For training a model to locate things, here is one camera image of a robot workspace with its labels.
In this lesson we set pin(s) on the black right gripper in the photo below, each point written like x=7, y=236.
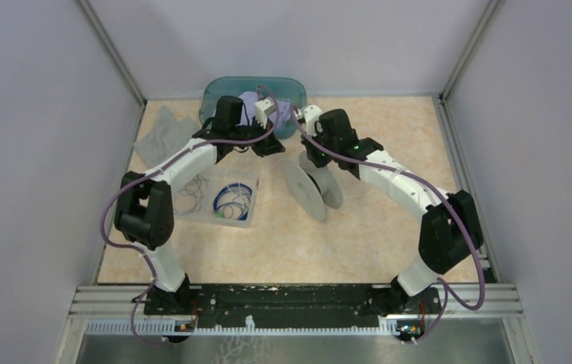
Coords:
x=318, y=161

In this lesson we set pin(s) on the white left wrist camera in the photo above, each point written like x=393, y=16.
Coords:
x=263, y=109

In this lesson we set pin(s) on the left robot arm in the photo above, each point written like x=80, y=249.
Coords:
x=144, y=211

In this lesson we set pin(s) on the clear plastic bag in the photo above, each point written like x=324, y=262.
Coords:
x=167, y=136

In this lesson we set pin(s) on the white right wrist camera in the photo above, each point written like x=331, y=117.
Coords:
x=311, y=115

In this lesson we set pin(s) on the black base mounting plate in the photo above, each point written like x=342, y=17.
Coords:
x=290, y=306

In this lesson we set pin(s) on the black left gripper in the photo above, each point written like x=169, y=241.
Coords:
x=268, y=146

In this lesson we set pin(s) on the white slotted cable duct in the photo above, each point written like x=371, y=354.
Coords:
x=171, y=327

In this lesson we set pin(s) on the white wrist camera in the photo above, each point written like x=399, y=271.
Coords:
x=311, y=115
x=263, y=109

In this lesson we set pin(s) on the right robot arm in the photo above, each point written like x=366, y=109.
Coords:
x=449, y=224

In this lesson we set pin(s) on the white perforated cable spool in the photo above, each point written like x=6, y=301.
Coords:
x=315, y=189

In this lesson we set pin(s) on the teal plastic basin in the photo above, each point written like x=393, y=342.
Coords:
x=282, y=88

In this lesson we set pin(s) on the clear plastic divided tray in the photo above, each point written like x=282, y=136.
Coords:
x=193, y=201

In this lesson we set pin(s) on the blue cable coil green connector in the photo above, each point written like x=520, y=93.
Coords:
x=233, y=201

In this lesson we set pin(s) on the lavender cloth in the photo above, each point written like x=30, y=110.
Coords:
x=249, y=98

